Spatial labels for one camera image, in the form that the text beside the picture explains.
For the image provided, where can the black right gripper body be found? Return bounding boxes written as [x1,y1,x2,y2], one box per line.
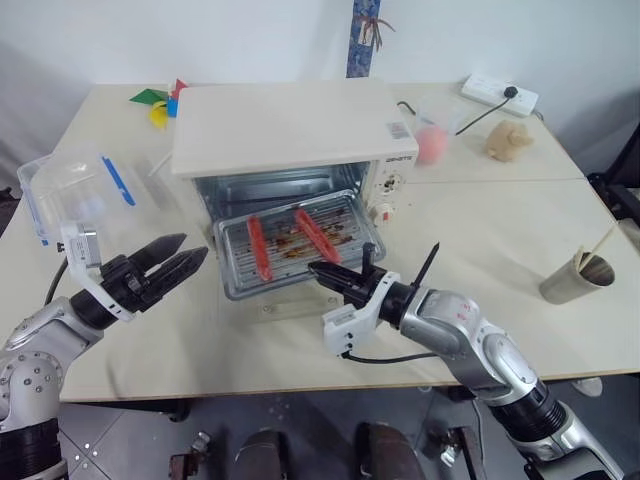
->
[343,268,392,308]

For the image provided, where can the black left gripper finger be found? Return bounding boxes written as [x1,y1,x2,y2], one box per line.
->
[148,245,210,298]
[131,231,190,272]

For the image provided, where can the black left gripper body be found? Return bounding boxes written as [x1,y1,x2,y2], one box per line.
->
[98,253,165,315]

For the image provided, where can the metal baking tray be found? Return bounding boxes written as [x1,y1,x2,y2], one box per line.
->
[213,188,388,302]

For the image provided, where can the red sausage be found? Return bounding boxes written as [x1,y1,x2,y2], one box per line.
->
[293,207,344,265]
[245,214,274,281]

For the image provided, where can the cream toaster oven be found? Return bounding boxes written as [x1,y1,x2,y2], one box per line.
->
[169,82,421,325]

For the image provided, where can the clear container with blue latches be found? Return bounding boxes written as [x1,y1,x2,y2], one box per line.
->
[16,140,152,247]

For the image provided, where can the pink ball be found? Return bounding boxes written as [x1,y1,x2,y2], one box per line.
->
[414,125,450,166]

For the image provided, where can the black table caster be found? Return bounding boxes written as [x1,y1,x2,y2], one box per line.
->
[153,393,192,422]

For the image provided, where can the yellow paper piece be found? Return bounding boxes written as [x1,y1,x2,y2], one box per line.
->
[149,99,171,131]

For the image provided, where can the red blue white toy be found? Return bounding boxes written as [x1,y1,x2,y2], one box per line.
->
[166,77,190,119]

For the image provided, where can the green paper piece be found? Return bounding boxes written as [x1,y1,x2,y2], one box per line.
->
[128,88,169,107]

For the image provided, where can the clear plastic measuring cup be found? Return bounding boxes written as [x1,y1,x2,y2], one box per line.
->
[413,96,465,167]

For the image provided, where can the dark rounded shape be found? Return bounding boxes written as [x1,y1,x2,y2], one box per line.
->
[353,421,427,480]
[233,428,290,480]

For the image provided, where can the beige wooden figure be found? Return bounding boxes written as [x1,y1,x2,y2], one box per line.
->
[486,119,534,163]

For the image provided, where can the metal cup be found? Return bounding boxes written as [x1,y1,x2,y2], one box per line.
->
[538,251,617,306]

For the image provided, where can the white power strip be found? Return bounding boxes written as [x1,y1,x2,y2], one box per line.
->
[459,73,541,119]

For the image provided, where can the wooden chopsticks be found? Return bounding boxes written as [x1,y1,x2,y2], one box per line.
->
[574,224,618,274]

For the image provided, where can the white shoe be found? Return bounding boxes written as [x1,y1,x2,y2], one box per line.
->
[571,376,604,397]

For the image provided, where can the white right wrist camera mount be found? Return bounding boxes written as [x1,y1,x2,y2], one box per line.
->
[321,271,402,360]

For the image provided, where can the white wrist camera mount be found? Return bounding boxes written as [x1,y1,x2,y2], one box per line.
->
[57,221,137,322]
[321,271,402,360]

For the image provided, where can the black pointed strap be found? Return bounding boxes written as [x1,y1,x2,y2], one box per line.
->
[411,242,442,292]

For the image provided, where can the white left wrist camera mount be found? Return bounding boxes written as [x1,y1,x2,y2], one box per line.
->
[57,221,137,322]

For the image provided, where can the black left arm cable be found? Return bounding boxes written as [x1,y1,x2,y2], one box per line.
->
[44,256,70,307]

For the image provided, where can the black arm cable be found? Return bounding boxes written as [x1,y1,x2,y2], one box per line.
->
[44,256,70,307]
[341,349,437,365]

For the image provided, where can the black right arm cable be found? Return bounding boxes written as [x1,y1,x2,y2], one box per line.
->
[341,349,437,365]

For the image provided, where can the black plug with cable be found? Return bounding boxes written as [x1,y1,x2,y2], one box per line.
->
[451,85,520,137]

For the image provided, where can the blue wall scroll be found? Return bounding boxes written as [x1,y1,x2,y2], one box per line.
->
[345,0,397,79]

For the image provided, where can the black frame stand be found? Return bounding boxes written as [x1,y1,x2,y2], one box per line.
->
[586,106,640,227]

